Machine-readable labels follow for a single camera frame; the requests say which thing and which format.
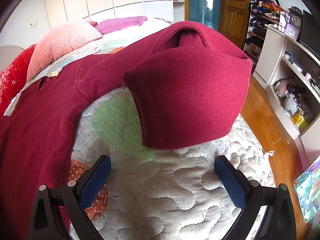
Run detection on dark red sweater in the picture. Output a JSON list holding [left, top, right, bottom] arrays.
[[1, 22, 252, 239]]

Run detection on clothes rack with clothes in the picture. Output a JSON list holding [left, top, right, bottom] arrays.
[[244, 0, 285, 72]]

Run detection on colourful box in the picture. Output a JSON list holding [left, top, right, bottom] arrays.
[[293, 157, 320, 223]]

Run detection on heart patterned quilt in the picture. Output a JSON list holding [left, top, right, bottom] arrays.
[[4, 20, 274, 239]]

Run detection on red floral bolster pillow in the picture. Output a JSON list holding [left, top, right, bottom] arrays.
[[0, 43, 37, 116]]

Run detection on white shelf unit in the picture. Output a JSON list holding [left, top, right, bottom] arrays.
[[253, 25, 319, 168]]

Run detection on round beige headboard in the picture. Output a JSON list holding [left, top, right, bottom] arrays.
[[0, 45, 24, 71]]

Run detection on pink waffle pillow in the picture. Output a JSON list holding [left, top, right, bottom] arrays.
[[27, 20, 102, 82]]

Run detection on black tv screen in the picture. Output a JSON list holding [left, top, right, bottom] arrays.
[[299, 10, 320, 57]]

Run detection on magenta blanket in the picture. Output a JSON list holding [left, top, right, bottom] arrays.
[[95, 16, 148, 35]]

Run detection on round alarm clock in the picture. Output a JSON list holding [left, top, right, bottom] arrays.
[[289, 6, 303, 30]]

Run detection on white glossy wardrobe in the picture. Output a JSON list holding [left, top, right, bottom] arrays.
[[45, 0, 184, 27]]

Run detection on wooden door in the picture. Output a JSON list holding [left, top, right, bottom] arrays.
[[218, 0, 251, 49]]

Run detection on wall socket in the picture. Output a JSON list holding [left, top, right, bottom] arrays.
[[29, 21, 37, 28]]

